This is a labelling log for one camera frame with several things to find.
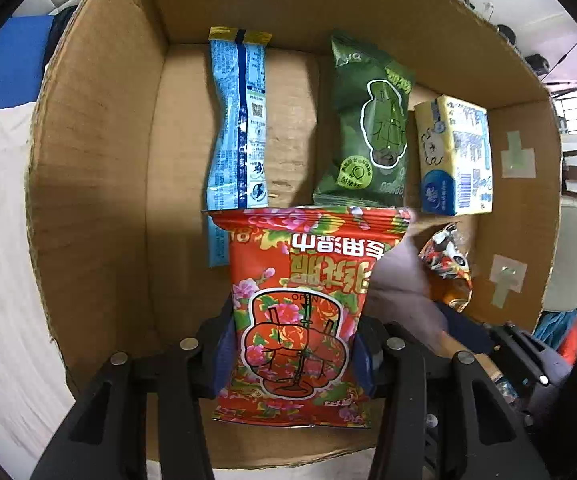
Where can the yellow blue tissue pack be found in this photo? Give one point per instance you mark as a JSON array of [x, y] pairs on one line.
[[456, 160]]

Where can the grey cloth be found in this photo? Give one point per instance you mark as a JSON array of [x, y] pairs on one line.
[[403, 285]]

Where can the red floral wet wipes packet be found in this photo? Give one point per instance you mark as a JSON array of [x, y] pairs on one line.
[[298, 320]]

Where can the dark blue cloth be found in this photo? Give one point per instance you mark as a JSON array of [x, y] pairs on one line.
[[58, 30]]

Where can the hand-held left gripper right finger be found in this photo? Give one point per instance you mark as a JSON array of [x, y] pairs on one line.
[[363, 360]]

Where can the blue foam mat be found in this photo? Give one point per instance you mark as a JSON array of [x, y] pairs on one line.
[[13, 60]]

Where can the green wet wipes packet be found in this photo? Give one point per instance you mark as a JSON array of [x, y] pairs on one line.
[[368, 125]]

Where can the cardboard box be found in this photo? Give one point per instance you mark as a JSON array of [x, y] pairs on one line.
[[108, 160]]

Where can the long light blue packet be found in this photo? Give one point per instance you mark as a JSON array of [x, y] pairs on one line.
[[228, 135]]

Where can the teal blue cloth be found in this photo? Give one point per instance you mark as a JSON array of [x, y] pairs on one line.
[[558, 327]]

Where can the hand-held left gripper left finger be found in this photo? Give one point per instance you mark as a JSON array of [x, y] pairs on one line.
[[223, 355]]

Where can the small orange packet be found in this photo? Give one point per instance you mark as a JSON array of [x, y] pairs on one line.
[[448, 265]]

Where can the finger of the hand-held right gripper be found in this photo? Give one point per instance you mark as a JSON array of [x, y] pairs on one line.
[[463, 327]]

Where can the grey plastic chair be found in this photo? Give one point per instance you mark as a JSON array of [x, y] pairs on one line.
[[573, 260]]

